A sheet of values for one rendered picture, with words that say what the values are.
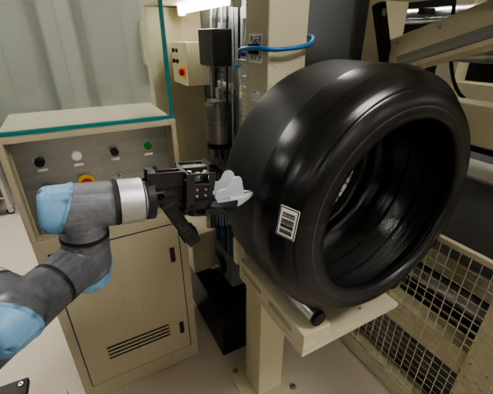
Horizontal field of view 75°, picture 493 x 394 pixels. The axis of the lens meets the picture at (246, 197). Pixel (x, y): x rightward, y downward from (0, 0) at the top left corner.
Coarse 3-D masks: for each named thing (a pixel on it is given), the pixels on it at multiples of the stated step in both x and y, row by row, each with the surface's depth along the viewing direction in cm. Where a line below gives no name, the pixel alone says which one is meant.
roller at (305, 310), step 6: (294, 300) 85; (300, 306) 83; (306, 306) 82; (300, 312) 84; (306, 312) 81; (312, 312) 80; (318, 312) 80; (306, 318) 82; (312, 318) 79; (318, 318) 80; (324, 318) 81; (312, 324) 80; (318, 324) 81
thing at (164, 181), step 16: (144, 176) 54; (160, 176) 52; (176, 176) 54; (192, 176) 53; (208, 176) 58; (160, 192) 54; (176, 192) 55; (192, 192) 54; (208, 192) 57; (192, 208) 56
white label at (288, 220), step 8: (280, 208) 58; (288, 208) 57; (280, 216) 58; (288, 216) 57; (296, 216) 56; (280, 224) 59; (288, 224) 58; (296, 224) 57; (280, 232) 59; (288, 232) 58
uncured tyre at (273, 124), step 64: (320, 64) 71; (384, 64) 62; (256, 128) 67; (320, 128) 56; (384, 128) 57; (448, 128) 67; (256, 192) 63; (320, 192) 57; (384, 192) 104; (448, 192) 80; (256, 256) 72; (320, 256) 63; (384, 256) 95
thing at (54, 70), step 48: (0, 0) 84; (48, 0) 89; (96, 0) 94; (144, 0) 100; (0, 48) 88; (48, 48) 93; (96, 48) 99; (144, 48) 105; (0, 96) 92; (48, 96) 98; (96, 96) 104; (144, 96) 111
